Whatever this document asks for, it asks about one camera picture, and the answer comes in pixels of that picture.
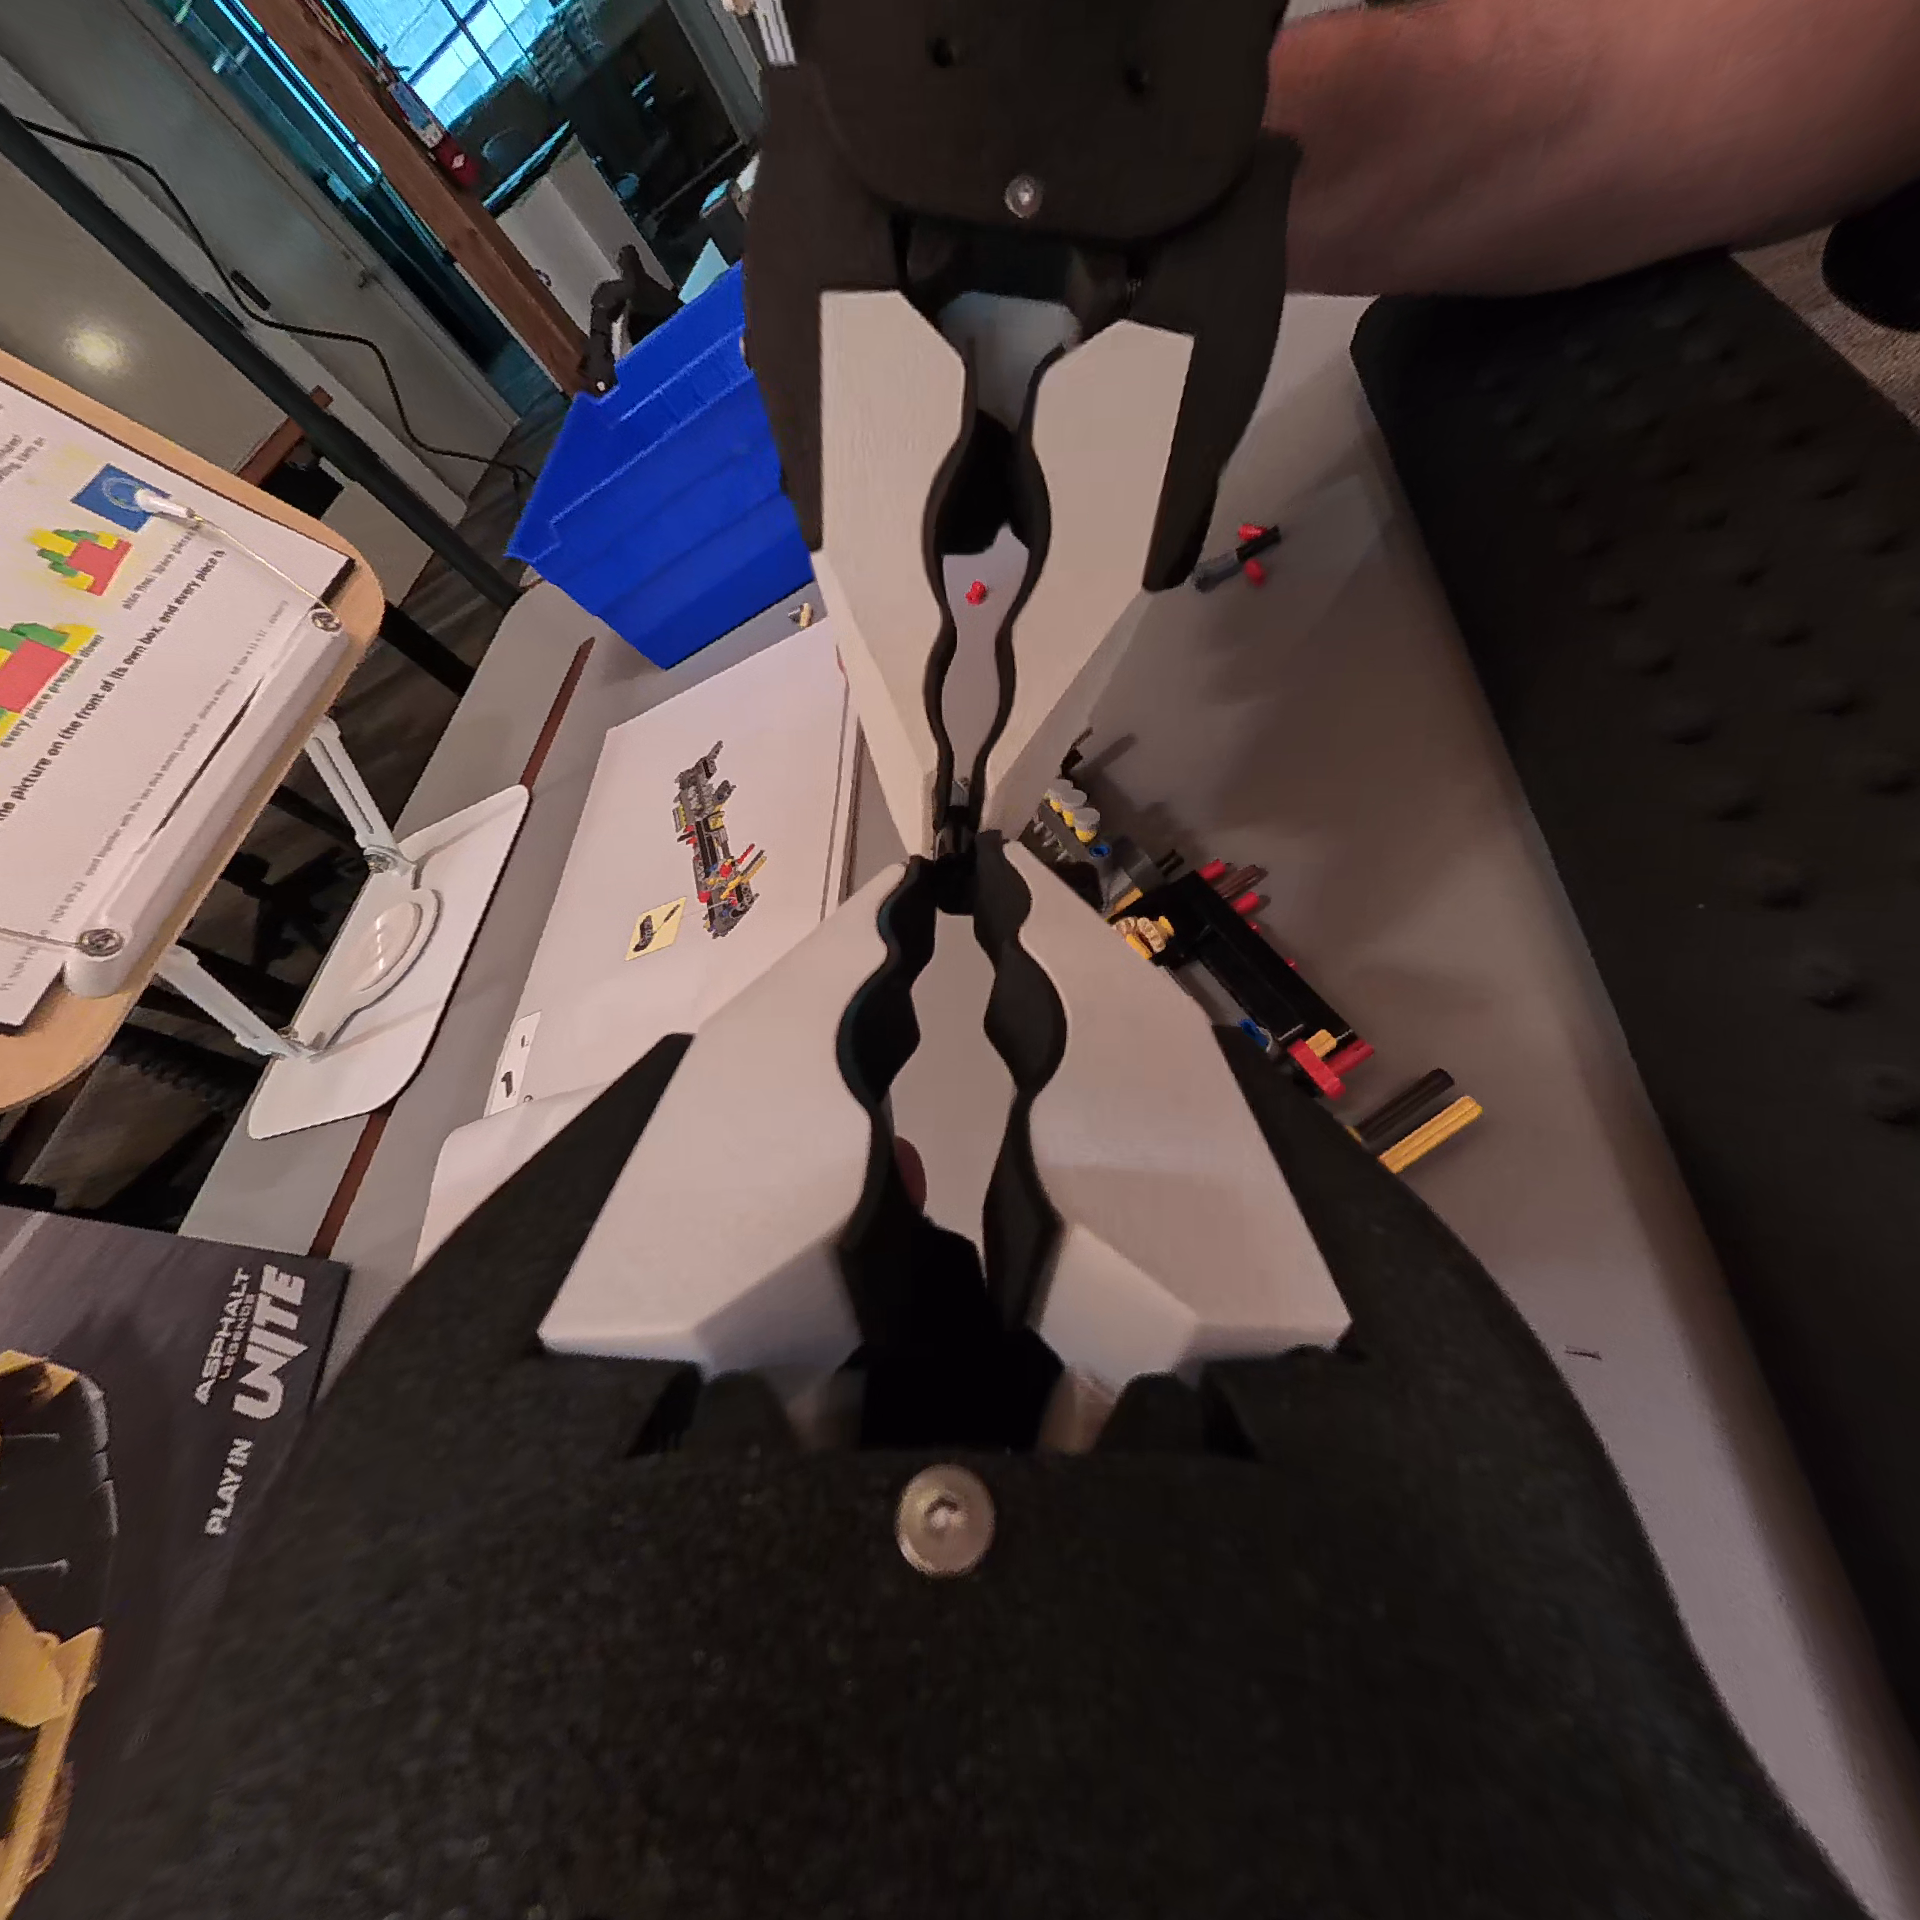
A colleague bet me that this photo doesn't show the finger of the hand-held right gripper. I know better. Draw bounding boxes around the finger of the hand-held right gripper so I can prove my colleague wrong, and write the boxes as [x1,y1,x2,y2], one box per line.
[961,318,1200,840]
[818,287,985,856]

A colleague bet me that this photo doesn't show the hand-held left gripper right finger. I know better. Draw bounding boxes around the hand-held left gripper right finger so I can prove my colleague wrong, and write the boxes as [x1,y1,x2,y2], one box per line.
[964,836,1355,1448]

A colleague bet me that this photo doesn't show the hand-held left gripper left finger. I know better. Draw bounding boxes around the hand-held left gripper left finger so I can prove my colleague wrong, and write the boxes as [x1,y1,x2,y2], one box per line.
[537,855,946,1448]

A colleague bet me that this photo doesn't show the person's right forearm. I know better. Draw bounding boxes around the person's right forearm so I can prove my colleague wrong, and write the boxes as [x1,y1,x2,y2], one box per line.
[1266,0,1920,297]

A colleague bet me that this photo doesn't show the pile of lego pins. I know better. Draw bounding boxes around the pile of lego pins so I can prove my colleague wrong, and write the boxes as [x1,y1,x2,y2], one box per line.
[964,519,1287,605]

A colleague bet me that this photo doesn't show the partly built lego chassis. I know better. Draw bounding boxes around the partly built lego chassis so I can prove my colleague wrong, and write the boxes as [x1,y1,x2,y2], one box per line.
[1020,736,1374,1097]

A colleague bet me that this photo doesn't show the yellow lego piece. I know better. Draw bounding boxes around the yellow lego piece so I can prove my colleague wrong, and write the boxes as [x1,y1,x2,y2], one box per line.
[1376,1095,1489,1176]

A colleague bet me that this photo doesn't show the lego instruction booklet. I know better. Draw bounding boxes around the lego instruction booklet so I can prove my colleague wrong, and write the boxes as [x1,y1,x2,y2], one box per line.
[411,651,868,1278]

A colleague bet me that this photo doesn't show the lego set box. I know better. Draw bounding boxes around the lego set box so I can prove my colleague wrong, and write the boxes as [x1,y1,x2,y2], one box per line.
[0,1199,354,1920]

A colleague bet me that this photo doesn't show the blue plastic bin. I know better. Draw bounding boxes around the blue plastic bin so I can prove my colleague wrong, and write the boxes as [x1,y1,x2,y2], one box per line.
[506,262,818,671]

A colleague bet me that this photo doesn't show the black metal bar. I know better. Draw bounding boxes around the black metal bar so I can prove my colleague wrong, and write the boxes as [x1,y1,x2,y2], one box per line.
[0,102,524,608]

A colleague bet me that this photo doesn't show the black dotted floor mat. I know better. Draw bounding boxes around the black dotted floor mat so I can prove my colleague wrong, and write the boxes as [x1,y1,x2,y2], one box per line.
[1351,256,1920,1695]

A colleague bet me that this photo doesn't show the printed instruction sheet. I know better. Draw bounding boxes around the printed instruction sheet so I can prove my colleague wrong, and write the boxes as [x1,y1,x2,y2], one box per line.
[0,375,358,1037]

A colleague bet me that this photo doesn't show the black cable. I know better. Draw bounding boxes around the black cable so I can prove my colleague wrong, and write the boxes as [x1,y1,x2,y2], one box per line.
[24,119,519,505]

